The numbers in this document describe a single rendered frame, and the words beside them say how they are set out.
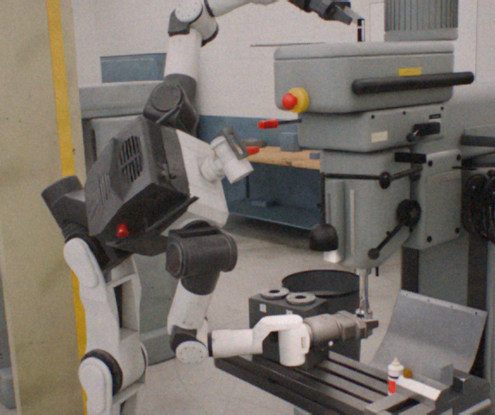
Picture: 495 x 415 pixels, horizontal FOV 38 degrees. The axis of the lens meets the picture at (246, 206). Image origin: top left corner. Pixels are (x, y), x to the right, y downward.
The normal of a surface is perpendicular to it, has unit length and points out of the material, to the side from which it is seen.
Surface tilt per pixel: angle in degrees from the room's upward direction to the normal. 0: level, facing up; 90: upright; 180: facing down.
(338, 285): 86
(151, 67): 90
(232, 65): 90
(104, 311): 114
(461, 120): 90
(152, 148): 58
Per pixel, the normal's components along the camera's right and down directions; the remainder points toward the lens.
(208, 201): 0.73, -0.47
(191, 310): 0.02, 0.57
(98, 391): -0.45, 0.19
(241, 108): -0.76, 0.16
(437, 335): -0.70, -0.31
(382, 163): 0.57, 0.14
